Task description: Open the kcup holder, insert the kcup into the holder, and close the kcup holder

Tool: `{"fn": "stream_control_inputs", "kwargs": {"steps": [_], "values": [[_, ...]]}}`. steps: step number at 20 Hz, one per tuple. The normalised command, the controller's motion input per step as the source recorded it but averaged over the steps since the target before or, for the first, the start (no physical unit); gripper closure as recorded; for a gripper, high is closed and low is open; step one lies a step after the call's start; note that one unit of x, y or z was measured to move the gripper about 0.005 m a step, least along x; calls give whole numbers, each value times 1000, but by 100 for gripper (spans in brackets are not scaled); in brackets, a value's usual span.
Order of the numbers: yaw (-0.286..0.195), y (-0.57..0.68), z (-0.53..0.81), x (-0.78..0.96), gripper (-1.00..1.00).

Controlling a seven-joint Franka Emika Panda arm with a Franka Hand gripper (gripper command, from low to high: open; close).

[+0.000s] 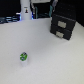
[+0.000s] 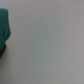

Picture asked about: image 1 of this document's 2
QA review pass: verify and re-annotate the green-lidded white kcup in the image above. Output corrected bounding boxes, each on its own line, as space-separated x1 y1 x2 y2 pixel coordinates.
20 52 28 65

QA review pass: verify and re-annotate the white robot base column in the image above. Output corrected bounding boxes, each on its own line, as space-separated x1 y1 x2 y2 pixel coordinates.
20 0 32 20

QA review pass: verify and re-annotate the black kcup holder box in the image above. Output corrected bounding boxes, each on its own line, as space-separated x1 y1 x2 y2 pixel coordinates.
49 0 79 42

